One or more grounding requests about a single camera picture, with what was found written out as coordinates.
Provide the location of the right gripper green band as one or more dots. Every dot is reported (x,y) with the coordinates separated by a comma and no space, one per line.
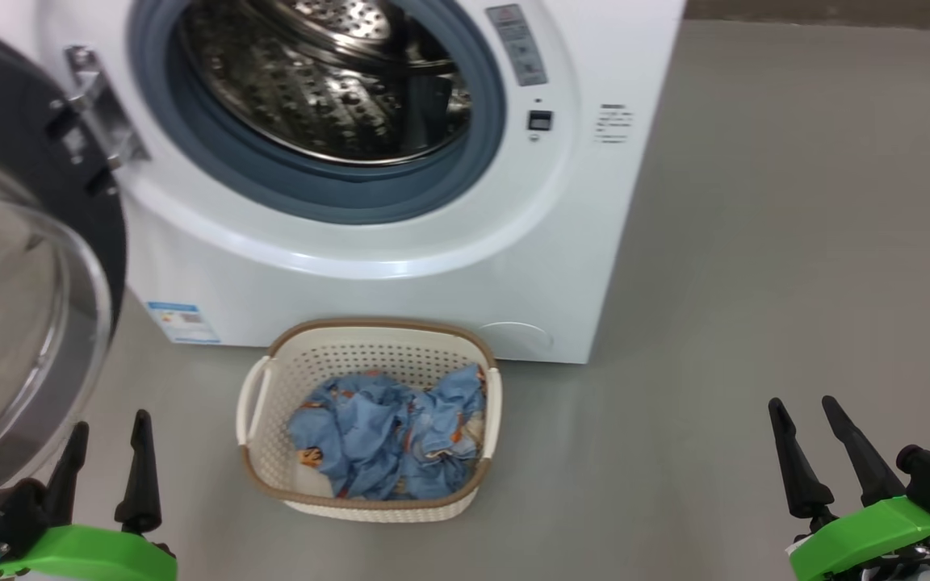
(869,537)

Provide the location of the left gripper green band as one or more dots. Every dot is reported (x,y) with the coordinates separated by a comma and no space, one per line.
(85,557)

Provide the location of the blue printed garment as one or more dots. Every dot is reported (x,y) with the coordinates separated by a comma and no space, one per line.
(453,420)
(360,428)

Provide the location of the white front-load washing machine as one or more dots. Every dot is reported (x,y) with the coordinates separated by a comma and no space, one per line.
(400,282)

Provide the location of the metal door hinge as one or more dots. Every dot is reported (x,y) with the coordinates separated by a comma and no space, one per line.
(102,113)

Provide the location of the washing machine drum opening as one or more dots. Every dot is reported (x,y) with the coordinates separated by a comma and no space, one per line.
(328,89)

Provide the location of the black door latch socket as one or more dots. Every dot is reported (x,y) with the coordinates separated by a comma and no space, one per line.
(540,120)

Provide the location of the blue energy label sticker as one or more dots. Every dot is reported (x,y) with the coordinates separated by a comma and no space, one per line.
(184,323)

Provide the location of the cream perforated laundry basket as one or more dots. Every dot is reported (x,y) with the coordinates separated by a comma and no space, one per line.
(368,343)

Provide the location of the round white filter cover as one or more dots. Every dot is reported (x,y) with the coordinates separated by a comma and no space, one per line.
(517,339)

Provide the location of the grey instruction sticker strip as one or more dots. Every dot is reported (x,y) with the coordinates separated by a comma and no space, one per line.
(517,44)

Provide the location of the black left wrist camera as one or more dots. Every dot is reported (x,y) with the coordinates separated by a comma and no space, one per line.
(5,512)

